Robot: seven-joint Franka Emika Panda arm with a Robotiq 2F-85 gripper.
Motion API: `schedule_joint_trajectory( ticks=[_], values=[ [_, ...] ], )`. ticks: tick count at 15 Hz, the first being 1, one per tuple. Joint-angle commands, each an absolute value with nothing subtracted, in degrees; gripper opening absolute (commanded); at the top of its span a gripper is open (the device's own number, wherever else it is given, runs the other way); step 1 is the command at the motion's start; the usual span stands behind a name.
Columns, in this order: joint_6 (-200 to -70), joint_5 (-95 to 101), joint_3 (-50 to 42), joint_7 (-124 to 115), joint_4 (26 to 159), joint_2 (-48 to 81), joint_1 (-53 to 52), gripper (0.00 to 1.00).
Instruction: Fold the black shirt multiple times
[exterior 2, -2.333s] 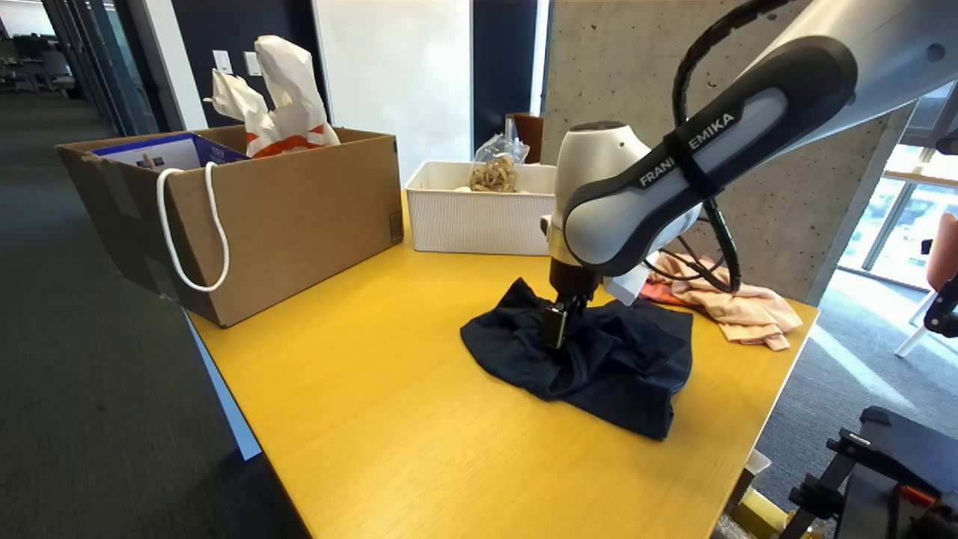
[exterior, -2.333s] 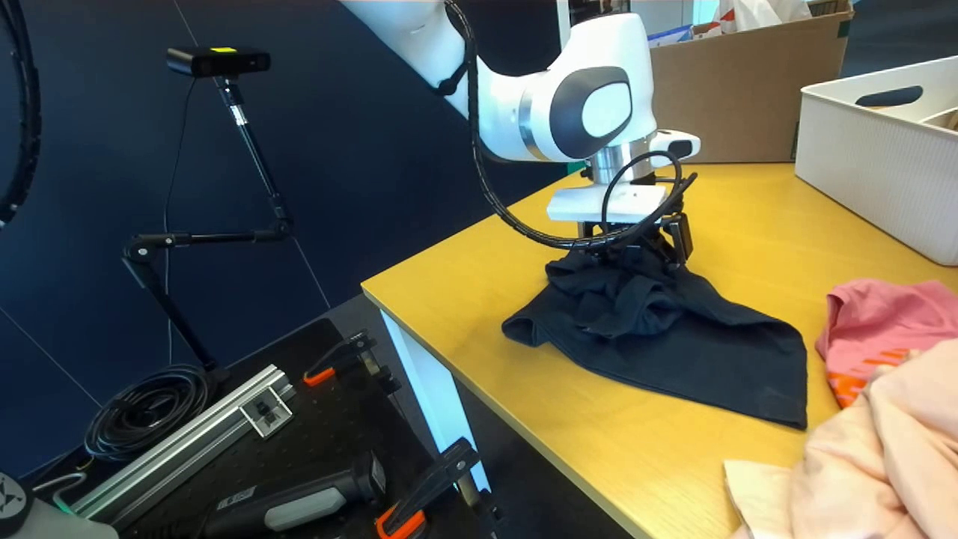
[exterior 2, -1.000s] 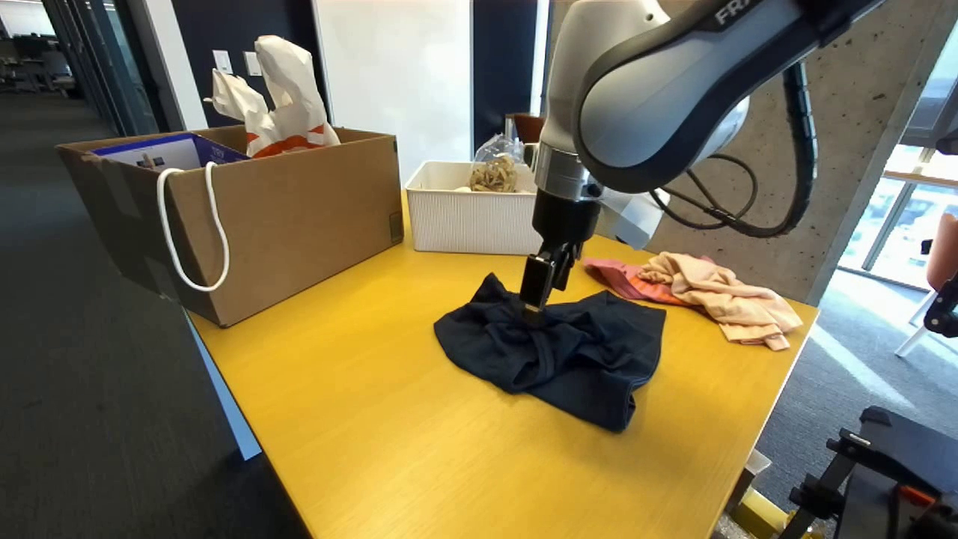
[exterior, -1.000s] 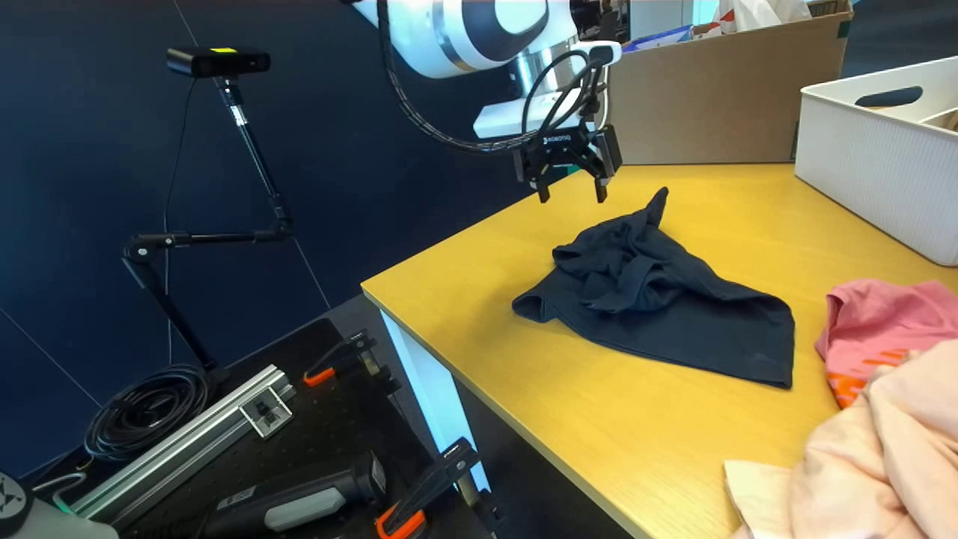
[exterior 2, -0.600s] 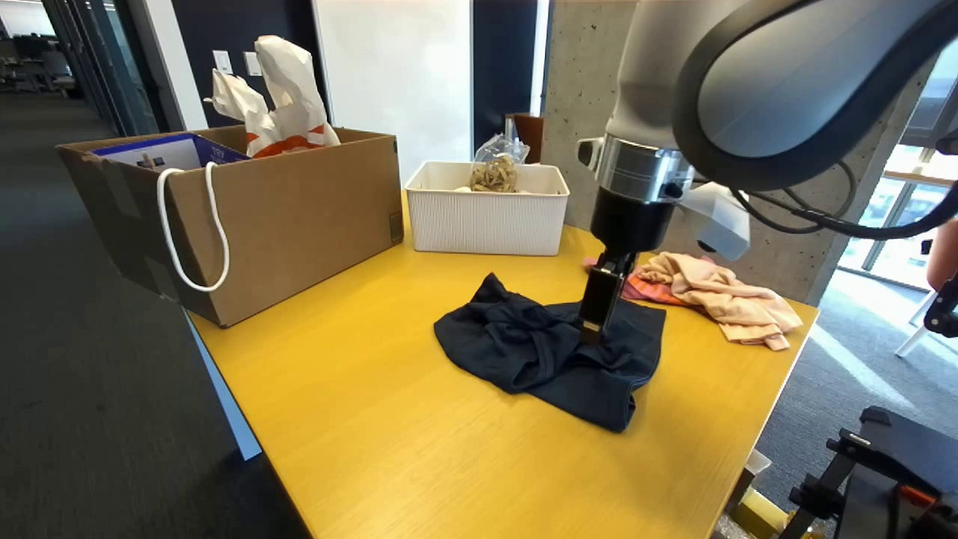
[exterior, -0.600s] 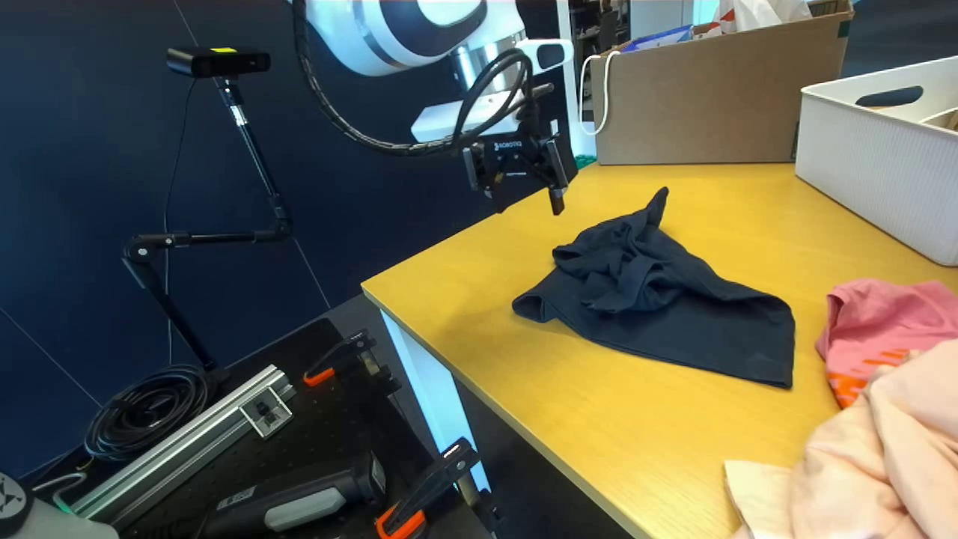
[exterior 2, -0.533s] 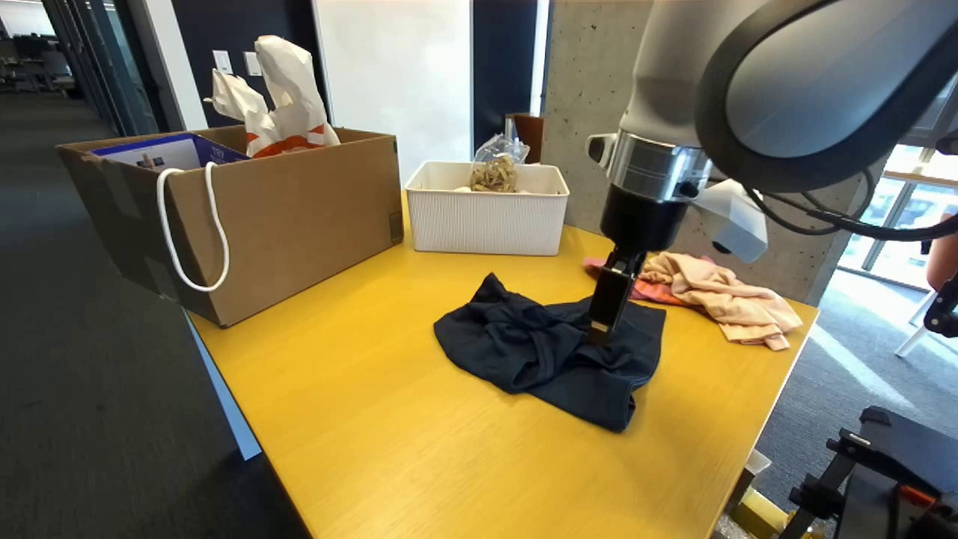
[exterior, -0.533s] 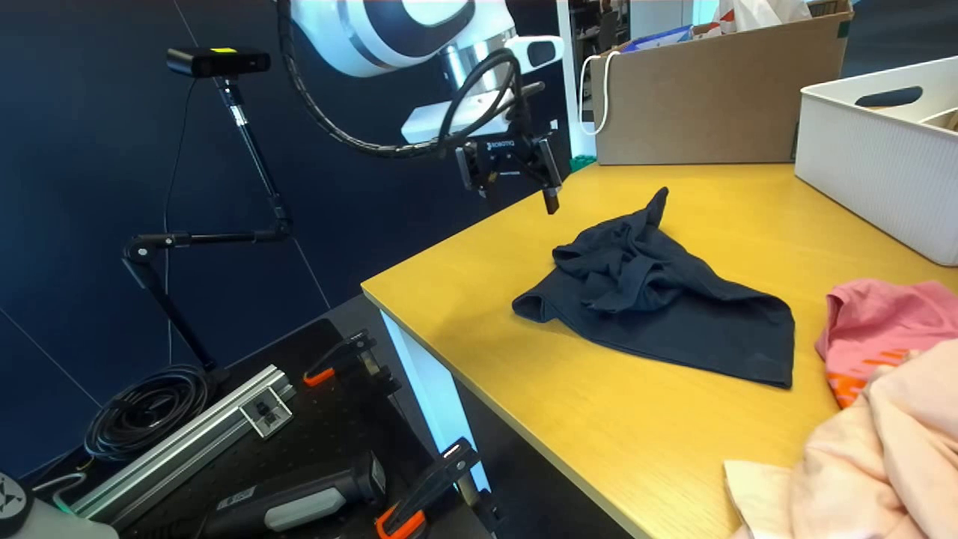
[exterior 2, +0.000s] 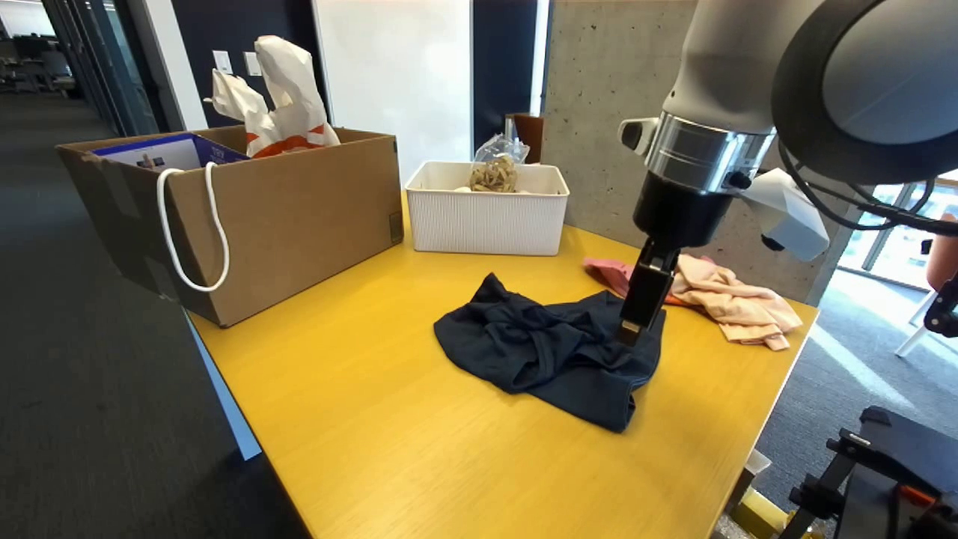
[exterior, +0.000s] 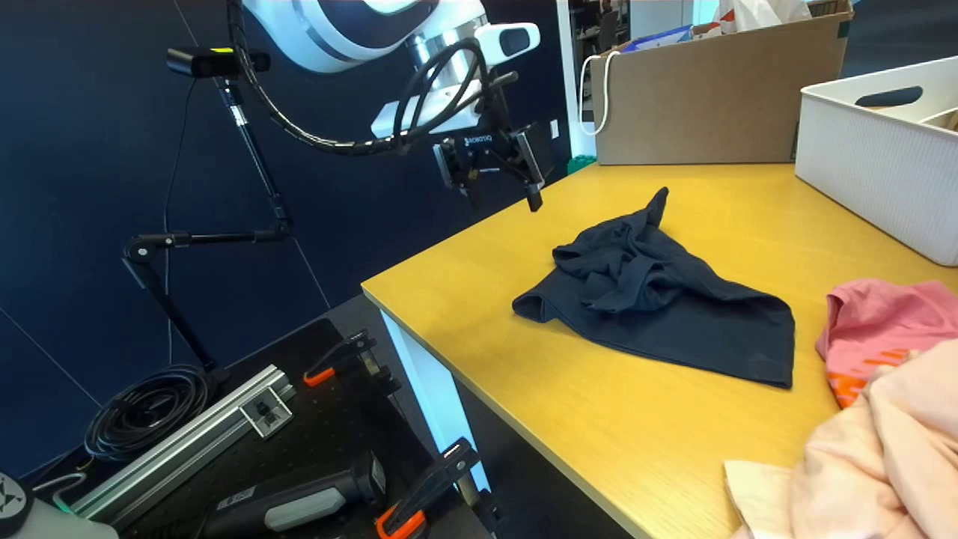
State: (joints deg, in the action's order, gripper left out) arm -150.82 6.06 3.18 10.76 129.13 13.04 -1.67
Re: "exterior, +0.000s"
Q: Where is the white rope handle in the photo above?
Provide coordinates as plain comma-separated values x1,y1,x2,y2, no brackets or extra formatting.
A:
579,48,624,139

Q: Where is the black camera on stand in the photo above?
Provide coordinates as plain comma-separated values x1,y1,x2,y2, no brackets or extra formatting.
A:
164,45,275,82

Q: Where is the coiled black cable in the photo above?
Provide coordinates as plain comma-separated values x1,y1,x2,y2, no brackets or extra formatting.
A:
80,364,219,466

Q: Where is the aluminium extrusion bar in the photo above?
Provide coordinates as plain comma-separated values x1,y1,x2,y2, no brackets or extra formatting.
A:
68,364,300,525

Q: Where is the black grey power tool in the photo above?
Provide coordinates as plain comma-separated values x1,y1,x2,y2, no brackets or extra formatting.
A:
197,454,390,539

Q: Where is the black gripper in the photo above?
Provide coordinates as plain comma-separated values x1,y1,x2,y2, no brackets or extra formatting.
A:
430,130,549,217

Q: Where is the peach cloth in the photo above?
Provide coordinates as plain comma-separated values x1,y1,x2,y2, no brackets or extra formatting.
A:
722,338,958,539

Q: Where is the pink cloth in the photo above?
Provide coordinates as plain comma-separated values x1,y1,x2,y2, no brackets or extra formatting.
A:
818,278,958,413

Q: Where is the black articulated camera stand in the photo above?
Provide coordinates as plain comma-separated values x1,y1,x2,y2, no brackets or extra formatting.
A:
119,73,297,379

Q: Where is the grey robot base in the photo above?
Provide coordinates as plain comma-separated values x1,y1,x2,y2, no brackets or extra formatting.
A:
0,467,122,539

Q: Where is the black orange bar clamp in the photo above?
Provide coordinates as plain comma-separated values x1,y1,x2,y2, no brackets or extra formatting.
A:
372,437,484,539
300,329,386,397

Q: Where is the black shirt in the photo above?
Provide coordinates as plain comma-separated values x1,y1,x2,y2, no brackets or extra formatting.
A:
510,186,799,392

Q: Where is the brown cardboard box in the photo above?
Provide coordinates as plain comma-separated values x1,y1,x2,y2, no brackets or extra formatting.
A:
595,9,856,168

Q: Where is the white plastic bin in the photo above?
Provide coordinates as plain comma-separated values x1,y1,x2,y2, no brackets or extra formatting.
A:
793,54,958,269

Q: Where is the blue and white box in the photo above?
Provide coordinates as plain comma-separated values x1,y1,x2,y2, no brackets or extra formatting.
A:
621,22,700,54

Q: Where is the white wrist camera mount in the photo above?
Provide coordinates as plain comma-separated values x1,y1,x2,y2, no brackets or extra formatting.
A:
372,94,474,142

